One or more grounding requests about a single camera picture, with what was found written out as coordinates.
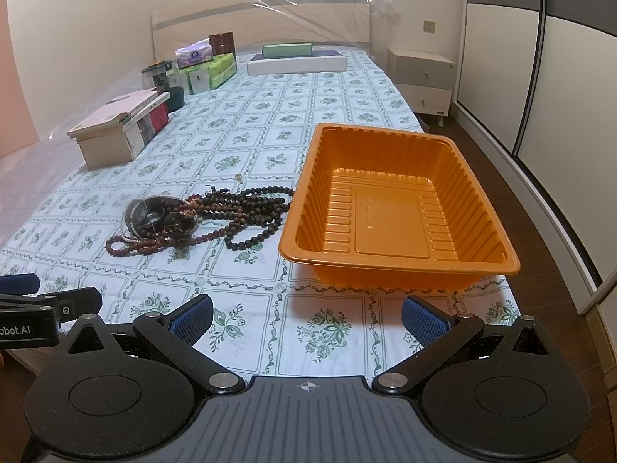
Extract books on box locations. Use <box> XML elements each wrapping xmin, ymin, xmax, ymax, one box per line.
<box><xmin>67</xmin><ymin>89</ymin><xmax>169</xmax><ymax>142</ymax></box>

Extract floral patterned bed sheet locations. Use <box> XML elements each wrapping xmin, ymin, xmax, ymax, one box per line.
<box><xmin>1</xmin><ymin>49</ymin><xmax>519</xmax><ymax>379</ymax></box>

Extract reddish brown bead necklace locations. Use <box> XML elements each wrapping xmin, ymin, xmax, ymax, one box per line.
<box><xmin>105</xmin><ymin>196</ymin><xmax>228</xmax><ymax>259</ymax></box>

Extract black wrist watch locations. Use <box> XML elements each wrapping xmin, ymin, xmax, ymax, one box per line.
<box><xmin>123</xmin><ymin>196</ymin><xmax>199</xmax><ymax>240</ymax></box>

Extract purple tissue pack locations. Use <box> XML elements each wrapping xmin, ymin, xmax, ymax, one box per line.
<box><xmin>175</xmin><ymin>40</ymin><xmax>213</xmax><ymax>69</ymax></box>

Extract long white box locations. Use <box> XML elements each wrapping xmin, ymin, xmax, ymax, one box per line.
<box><xmin>247</xmin><ymin>54</ymin><xmax>347</xmax><ymax>76</ymax></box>

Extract beige cardboard box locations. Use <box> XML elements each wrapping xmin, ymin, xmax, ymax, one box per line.
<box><xmin>67</xmin><ymin>87</ymin><xmax>171</xmax><ymax>171</ymax></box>

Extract dark blue flat box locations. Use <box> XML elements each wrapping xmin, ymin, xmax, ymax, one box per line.
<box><xmin>311</xmin><ymin>49</ymin><xmax>342</xmax><ymax>57</ymax></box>

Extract wooden bed headboard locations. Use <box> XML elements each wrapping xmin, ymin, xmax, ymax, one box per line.
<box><xmin>151</xmin><ymin>0</ymin><xmax>370</xmax><ymax>60</ymax></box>

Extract dark brown box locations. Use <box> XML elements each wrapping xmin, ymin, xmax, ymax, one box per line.
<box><xmin>209</xmin><ymin>31</ymin><xmax>235</xmax><ymax>56</ymax></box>

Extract orange plastic tray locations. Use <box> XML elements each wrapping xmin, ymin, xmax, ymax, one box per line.
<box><xmin>279</xmin><ymin>123</ymin><xmax>521</xmax><ymax>291</ymax></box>

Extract sliding wardrobe doors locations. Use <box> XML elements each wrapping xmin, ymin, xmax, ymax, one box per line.
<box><xmin>455</xmin><ymin>0</ymin><xmax>616</xmax><ymax>313</ymax></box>

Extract green tissue box pack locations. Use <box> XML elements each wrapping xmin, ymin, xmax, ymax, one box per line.
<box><xmin>179</xmin><ymin>53</ymin><xmax>238</xmax><ymax>94</ymax></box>

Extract green flat box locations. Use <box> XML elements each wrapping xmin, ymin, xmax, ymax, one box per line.
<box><xmin>261</xmin><ymin>43</ymin><xmax>313</xmax><ymax>59</ymax></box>

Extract wall socket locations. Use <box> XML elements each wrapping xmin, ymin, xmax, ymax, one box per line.
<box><xmin>423</xmin><ymin>20</ymin><xmax>436</xmax><ymax>34</ymax></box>

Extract beige nightstand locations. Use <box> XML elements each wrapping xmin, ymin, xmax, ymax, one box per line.
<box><xmin>386</xmin><ymin>48</ymin><xmax>456</xmax><ymax>128</ymax></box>

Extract dark green cup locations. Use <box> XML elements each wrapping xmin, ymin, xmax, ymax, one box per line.
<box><xmin>165</xmin><ymin>87</ymin><xmax>184</xmax><ymax>113</ymax></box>

